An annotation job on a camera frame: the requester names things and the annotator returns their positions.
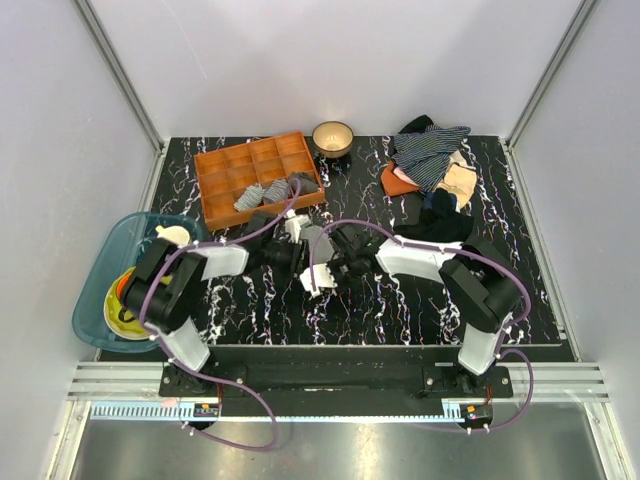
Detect beige bowl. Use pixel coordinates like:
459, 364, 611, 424
312, 121, 354, 158

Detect cream mug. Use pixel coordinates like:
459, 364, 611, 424
155, 225, 191, 246

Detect purple cable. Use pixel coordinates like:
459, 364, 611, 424
307, 219, 537, 434
136, 177, 303, 451

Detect black underwear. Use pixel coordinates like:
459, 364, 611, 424
393, 189, 474, 243

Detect yellow-green dotted plate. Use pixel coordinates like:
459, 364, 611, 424
103, 267, 150, 341

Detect striped rolled underwear left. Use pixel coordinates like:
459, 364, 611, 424
234, 183, 265, 212

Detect dark grey rolled underwear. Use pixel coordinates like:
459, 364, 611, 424
288, 172, 320, 196

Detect striped rolled underwear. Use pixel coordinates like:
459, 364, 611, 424
234, 183, 265, 212
263, 178, 291, 205

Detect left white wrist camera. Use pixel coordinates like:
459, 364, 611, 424
284, 209, 311, 243

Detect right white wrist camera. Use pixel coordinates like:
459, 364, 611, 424
299, 263, 337, 297

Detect blue plastic tub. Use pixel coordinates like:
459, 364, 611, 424
72, 212, 205, 354

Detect orange compartment tray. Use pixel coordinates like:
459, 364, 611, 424
194, 132, 325, 232

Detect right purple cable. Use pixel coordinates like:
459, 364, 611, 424
307, 219, 537, 434

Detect beige underwear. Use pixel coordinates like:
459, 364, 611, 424
436, 151, 478, 210

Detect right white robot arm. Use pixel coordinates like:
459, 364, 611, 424
328, 224, 530, 397

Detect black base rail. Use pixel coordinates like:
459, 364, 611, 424
159, 346, 514, 421

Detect striped rolled underwear middle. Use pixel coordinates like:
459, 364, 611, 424
263, 178, 291, 205

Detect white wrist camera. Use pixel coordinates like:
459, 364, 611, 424
284, 209, 311, 243
299, 263, 337, 297

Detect orange cloth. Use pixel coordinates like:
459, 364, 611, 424
380, 161, 420, 197

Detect orange cup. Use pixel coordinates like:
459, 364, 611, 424
116, 272, 132, 301

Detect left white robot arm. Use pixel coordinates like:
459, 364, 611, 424
116, 213, 309, 396

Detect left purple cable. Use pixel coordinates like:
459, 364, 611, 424
136, 177, 303, 451

